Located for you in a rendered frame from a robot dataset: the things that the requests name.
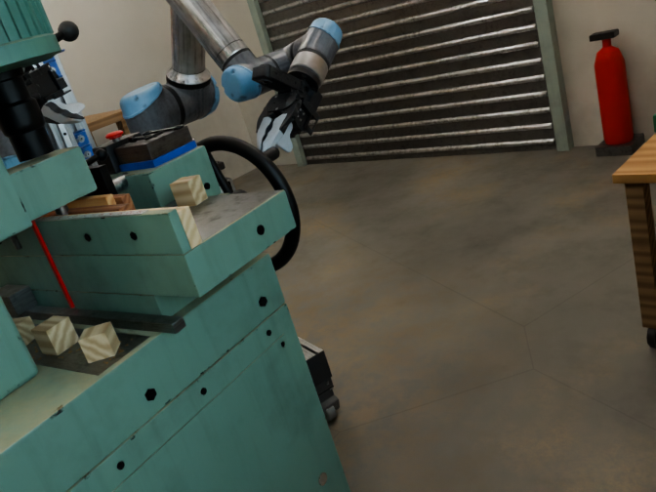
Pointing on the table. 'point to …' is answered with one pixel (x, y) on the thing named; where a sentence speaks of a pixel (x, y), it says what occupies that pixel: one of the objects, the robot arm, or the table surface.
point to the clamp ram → (106, 181)
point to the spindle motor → (24, 34)
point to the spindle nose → (21, 117)
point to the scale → (92, 216)
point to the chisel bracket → (52, 182)
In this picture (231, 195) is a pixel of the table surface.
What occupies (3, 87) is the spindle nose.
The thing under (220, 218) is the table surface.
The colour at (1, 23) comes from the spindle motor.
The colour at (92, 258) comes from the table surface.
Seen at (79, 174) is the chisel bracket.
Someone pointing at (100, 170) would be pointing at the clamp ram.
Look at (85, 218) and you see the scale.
